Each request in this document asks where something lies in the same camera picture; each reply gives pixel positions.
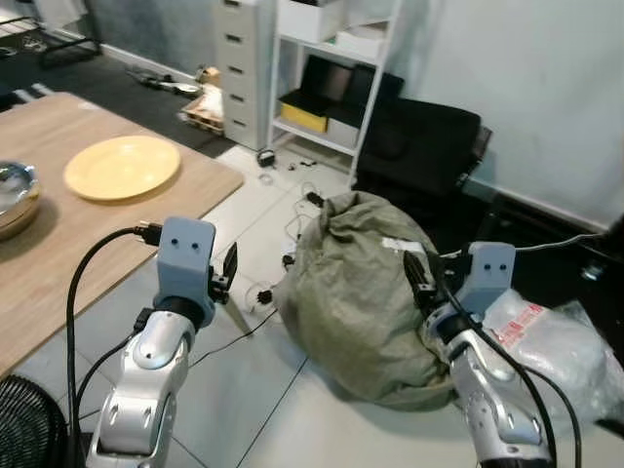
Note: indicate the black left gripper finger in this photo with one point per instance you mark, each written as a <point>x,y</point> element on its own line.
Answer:
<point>231,265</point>

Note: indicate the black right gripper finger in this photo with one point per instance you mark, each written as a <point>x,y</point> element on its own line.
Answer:
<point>419,283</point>

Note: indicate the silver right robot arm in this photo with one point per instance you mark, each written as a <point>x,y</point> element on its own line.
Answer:
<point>492,395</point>

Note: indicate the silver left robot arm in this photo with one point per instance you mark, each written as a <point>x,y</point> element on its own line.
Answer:
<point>146,380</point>

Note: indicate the green woven sack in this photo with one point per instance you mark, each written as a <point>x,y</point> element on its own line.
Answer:
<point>356,292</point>

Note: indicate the small black floor device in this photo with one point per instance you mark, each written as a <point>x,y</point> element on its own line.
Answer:
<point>265,158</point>

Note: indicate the clear plastic bag red print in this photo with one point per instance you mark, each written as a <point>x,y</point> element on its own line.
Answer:
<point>556,346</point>

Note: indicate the black fabric chair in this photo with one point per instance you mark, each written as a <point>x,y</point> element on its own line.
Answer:
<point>424,146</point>

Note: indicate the yellow plate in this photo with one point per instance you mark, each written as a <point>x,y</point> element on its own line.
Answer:
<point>122,168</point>

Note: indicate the small wooden pallet with bag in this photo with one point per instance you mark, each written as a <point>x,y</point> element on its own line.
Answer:
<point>207,105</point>

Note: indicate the yellow box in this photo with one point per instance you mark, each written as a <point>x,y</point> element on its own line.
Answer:
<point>302,115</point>

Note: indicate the white drawer cabinet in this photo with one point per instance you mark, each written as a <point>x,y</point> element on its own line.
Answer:
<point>244,68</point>

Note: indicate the steel bowl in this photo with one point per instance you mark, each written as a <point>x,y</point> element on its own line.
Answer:
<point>15,200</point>

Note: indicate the white metal shelf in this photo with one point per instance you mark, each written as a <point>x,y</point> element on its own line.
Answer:
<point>336,39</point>

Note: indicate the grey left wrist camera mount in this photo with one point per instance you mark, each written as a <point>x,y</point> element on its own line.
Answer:
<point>185,255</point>

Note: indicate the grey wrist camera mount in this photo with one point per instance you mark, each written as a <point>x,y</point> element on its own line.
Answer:
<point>487,273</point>
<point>185,255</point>

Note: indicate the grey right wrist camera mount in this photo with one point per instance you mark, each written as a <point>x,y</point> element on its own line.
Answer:
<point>487,273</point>

